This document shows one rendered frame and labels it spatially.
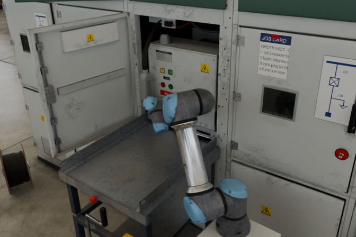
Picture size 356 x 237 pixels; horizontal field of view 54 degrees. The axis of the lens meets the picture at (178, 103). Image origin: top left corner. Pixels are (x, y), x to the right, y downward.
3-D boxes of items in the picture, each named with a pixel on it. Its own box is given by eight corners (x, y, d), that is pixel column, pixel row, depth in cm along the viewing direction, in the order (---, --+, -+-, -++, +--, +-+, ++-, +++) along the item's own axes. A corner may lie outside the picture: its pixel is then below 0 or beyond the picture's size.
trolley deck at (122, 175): (146, 226, 156) (145, 216, 154) (59, 179, 189) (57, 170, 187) (220, 156, 206) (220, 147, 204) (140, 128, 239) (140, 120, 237)
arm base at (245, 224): (255, 222, 155) (256, 204, 151) (242, 244, 143) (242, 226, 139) (224, 211, 162) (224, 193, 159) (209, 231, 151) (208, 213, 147)
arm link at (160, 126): (176, 125, 179) (170, 106, 182) (156, 130, 175) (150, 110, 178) (173, 130, 186) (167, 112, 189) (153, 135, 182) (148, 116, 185)
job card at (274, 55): (286, 80, 162) (292, 36, 153) (256, 74, 170) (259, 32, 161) (286, 80, 163) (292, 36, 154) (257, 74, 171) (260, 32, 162)
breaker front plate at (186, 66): (213, 133, 207) (215, 56, 187) (150, 113, 233) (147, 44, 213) (214, 132, 208) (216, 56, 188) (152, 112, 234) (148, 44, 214)
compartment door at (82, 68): (49, 154, 203) (23, 28, 172) (133, 118, 243) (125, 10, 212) (54, 158, 199) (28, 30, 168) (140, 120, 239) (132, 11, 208)
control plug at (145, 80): (146, 101, 217) (144, 75, 209) (140, 99, 219) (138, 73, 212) (154, 97, 222) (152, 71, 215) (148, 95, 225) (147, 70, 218)
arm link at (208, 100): (221, 81, 146) (185, 105, 192) (197, 85, 143) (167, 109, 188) (229, 107, 145) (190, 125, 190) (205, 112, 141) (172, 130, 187)
